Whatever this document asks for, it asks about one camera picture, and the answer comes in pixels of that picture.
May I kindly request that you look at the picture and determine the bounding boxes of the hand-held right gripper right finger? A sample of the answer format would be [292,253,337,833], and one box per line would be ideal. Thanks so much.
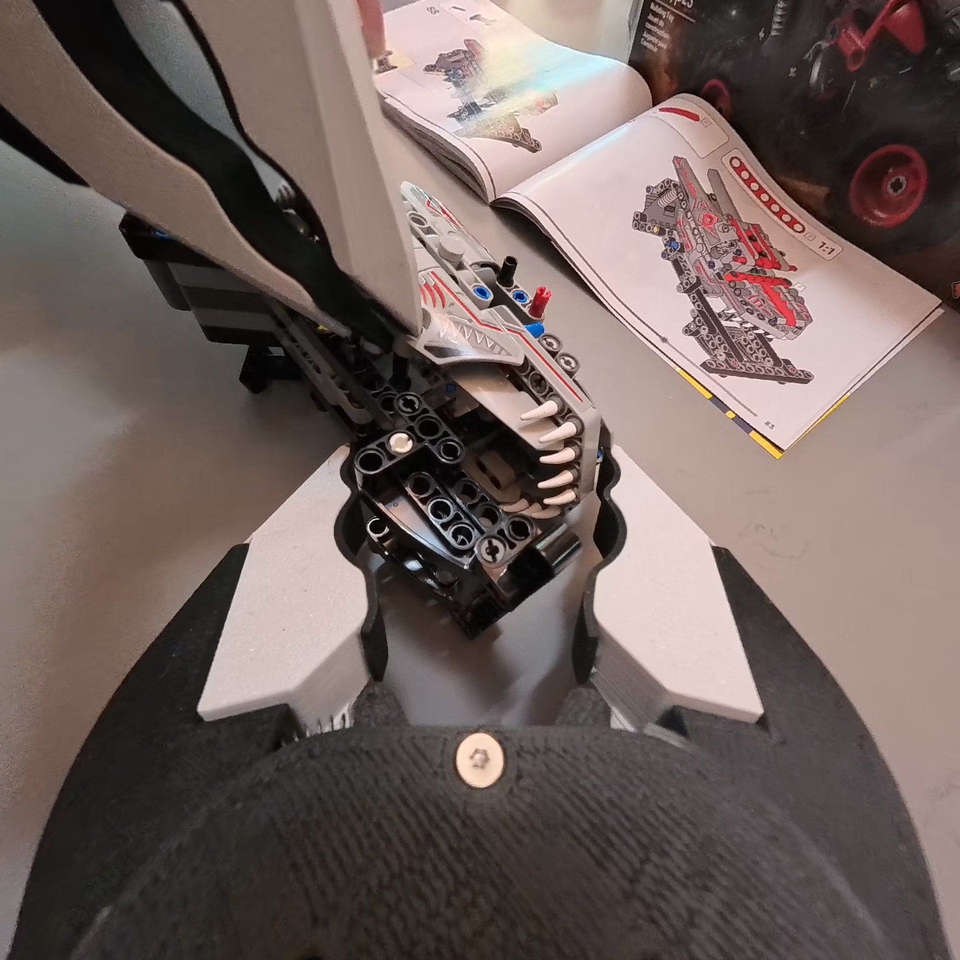
[573,443,766,734]

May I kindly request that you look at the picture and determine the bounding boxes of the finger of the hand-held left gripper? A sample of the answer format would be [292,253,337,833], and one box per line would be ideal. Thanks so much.
[0,0,393,338]
[178,0,423,342]

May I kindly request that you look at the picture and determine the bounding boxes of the open instruction booklet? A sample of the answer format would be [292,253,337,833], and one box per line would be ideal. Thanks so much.
[370,0,944,459]

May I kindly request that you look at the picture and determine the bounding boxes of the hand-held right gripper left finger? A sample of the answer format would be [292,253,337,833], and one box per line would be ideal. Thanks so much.
[197,443,373,734]

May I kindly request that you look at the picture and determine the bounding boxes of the black toy set box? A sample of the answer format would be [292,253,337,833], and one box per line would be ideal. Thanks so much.
[629,0,960,311]

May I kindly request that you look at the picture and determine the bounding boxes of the grey red brick model car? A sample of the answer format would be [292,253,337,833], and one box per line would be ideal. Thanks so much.
[120,178,609,641]

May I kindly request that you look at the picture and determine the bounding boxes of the grey desk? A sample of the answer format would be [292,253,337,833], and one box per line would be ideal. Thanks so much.
[0,143,960,960]

